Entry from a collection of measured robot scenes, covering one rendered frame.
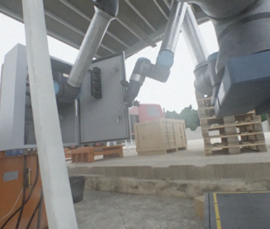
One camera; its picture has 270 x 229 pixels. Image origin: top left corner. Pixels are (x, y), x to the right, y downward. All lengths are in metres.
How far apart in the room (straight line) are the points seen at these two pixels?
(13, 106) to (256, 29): 1.07
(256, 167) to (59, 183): 1.66
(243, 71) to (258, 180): 1.58
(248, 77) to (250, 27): 0.13
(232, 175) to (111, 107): 1.33
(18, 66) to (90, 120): 0.53
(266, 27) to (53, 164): 0.68
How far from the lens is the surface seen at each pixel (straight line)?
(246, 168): 1.91
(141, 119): 10.56
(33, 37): 0.80
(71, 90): 1.07
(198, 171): 1.98
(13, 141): 1.07
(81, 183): 2.33
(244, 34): 0.47
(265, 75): 0.42
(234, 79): 0.41
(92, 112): 1.23
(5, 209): 1.63
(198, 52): 1.17
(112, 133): 1.13
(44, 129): 0.63
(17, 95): 1.12
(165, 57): 0.92
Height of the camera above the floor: 0.62
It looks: 11 degrees up
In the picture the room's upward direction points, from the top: 6 degrees counter-clockwise
